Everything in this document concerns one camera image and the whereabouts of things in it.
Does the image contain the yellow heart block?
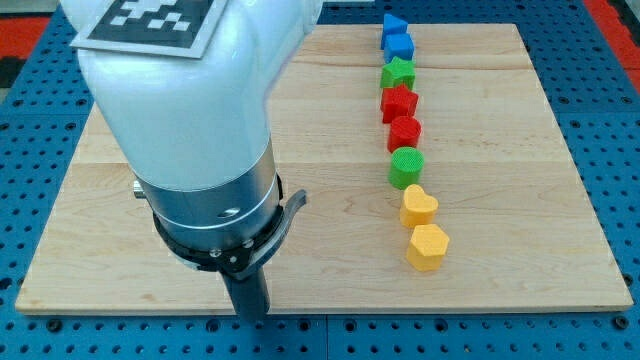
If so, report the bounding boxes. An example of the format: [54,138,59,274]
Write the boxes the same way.
[399,184,439,228]

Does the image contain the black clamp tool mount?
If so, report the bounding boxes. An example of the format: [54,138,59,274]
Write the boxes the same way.
[153,190,307,281]

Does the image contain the black white fiducial marker tag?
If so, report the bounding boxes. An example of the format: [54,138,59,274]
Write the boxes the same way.
[71,0,227,59]

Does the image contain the red cylinder block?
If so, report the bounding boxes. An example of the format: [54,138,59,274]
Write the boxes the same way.
[387,116,422,153]

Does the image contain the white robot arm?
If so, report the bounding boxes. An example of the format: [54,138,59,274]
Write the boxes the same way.
[61,0,322,322]

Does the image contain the light wooden board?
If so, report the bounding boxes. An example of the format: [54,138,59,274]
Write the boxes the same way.
[15,24,633,316]

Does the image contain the blue triangle block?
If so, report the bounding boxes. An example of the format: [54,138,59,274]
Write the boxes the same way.
[380,13,408,50]

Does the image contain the green cylinder block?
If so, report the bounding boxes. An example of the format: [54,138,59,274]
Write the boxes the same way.
[388,147,425,190]

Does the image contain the green star block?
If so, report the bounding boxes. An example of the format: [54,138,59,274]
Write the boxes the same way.
[380,56,416,90]

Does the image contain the red star block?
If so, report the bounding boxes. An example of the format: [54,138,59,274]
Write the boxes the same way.
[380,84,419,124]

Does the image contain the yellow hexagon block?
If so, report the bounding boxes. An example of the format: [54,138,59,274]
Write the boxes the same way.
[406,224,450,272]

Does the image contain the blue cube block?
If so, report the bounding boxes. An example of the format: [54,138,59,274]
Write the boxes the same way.
[383,33,415,63]

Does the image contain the dark grey cylindrical stylus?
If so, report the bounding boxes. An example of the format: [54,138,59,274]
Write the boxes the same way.
[222,269,270,320]

